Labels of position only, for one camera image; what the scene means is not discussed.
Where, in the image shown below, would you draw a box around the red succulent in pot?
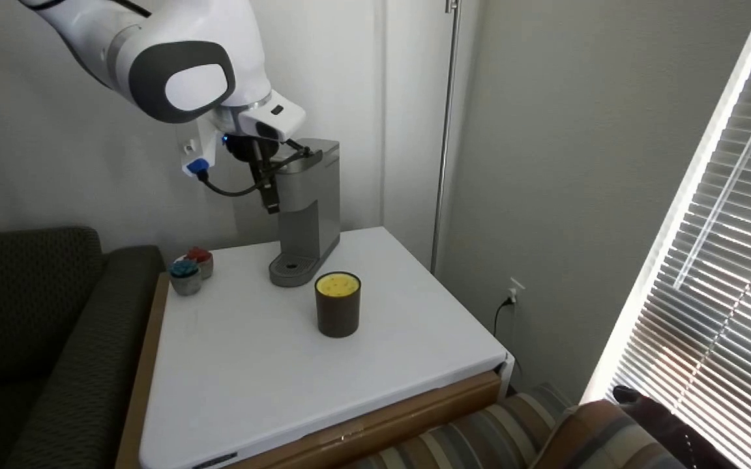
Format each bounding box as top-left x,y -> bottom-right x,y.
186,247 -> 215,279

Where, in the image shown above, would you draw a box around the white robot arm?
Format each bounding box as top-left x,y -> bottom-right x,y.
18,0 -> 306,214

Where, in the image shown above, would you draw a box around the white table board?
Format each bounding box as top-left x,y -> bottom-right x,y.
139,227 -> 515,469

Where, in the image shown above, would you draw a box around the white wall outlet with plug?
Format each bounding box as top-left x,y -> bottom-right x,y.
493,275 -> 527,337

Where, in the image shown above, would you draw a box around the dark yellow candle jar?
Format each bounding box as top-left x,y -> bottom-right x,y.
313,270 -> 362,339

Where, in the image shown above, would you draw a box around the dark grey couch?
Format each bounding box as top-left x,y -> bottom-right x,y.
0,227 -> 166,469

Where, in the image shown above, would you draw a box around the grey coffee maker body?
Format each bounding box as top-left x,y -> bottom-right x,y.
270,137 -> 343,287

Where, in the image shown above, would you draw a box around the grey hanging cable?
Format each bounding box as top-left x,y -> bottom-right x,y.
429,0 -> 461,275

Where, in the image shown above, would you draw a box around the striped sofa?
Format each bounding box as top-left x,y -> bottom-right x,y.
339,384 -> 744,469

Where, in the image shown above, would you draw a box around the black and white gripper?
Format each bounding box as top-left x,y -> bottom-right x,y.
182,92 -> 306,214

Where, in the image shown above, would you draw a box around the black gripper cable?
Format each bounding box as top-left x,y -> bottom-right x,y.
196,128 -> 318,201

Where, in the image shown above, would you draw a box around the white window blinds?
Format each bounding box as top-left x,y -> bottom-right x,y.
584,30 -> 751,469

